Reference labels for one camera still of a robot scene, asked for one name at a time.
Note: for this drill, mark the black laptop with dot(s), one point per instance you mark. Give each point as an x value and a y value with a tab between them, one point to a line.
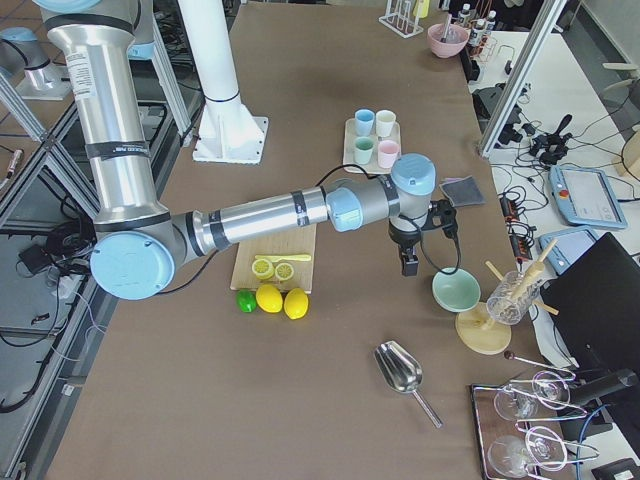
598	303

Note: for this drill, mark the white wire cup rack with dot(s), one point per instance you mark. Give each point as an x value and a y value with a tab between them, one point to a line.
398	17

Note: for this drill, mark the blue teach pendant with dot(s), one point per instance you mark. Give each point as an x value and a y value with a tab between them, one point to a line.
584	196
571	244

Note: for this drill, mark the yellow cup on rack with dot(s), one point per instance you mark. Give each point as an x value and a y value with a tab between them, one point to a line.
421	8

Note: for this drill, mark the green bowl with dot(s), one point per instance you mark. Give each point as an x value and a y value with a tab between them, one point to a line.
456	291

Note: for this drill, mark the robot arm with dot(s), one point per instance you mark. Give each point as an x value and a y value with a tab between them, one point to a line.
22	52
140	243

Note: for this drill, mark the blue cup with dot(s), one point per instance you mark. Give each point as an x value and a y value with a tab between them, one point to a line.
364	122

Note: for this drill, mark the wooden cup tree stand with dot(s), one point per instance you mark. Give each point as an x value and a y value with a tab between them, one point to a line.
479	331

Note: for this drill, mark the green cup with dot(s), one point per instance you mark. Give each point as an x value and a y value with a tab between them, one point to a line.
363	149

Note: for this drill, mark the pink cup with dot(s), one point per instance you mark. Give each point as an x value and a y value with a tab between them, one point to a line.
387	153

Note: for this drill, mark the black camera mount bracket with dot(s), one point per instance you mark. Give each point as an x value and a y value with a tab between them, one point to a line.
442	215

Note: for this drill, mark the metal ice scoop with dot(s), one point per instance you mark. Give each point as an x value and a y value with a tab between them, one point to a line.
403	373

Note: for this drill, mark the grey folded cloth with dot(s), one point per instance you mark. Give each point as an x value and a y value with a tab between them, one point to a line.
462	192

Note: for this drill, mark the whole yellow lemon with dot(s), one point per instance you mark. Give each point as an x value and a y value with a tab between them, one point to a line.
269	298
296	304

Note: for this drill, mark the pink bowl with ice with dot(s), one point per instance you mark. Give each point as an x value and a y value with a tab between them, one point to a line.
449	45

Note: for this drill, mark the wine glass rack tray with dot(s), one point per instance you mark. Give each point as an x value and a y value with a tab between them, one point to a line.
517	427

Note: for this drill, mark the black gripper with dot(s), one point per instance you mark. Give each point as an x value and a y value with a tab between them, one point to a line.
404	240

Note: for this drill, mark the metal muddler in bowl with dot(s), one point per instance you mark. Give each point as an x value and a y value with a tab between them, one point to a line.
445	28

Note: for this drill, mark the lemon half slice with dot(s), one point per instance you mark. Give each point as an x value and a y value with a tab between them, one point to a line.
262	269
284	271

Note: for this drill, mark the aluminium frame post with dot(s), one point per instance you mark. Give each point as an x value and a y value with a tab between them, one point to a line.
542	27

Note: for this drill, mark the clear glass mug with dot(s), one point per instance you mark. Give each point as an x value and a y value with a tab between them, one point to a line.
504	306

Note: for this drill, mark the cream white cup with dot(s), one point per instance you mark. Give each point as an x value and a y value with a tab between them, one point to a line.
384	122

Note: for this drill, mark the white pedestal column base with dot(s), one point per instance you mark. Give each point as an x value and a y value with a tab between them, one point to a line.
228	132

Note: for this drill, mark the cream rectangular tray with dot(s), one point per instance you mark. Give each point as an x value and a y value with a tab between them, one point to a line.
372	166

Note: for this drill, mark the green lime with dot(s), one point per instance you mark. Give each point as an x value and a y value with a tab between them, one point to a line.
246	301

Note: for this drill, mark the wooden cutting board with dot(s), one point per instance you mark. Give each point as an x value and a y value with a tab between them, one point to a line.
296	241

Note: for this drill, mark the yellow plastic knife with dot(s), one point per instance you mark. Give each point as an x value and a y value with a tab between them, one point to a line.
285	258

